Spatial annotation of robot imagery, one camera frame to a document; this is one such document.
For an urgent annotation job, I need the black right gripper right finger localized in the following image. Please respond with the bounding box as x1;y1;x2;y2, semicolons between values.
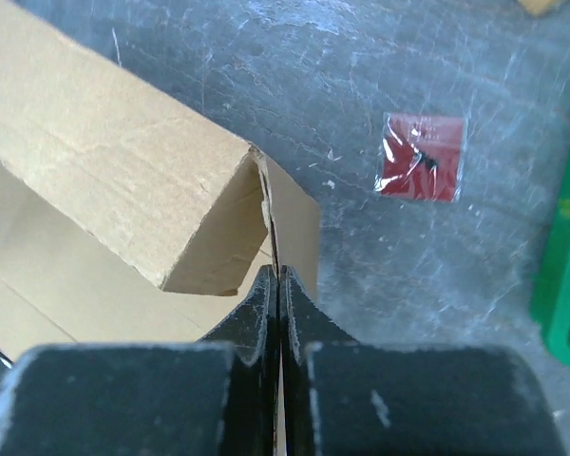
278;267;565;455

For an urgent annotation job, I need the cardboard sheet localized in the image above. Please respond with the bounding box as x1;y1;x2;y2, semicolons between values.
0;1;320;375

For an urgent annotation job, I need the yellow sponge block blue label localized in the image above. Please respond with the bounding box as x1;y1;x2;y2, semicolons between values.
518;0;565;17

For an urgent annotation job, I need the red packet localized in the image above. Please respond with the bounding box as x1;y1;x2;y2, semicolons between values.
374;112;467;203

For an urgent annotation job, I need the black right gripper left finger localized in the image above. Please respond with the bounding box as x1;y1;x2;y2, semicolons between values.
0;266;278;455

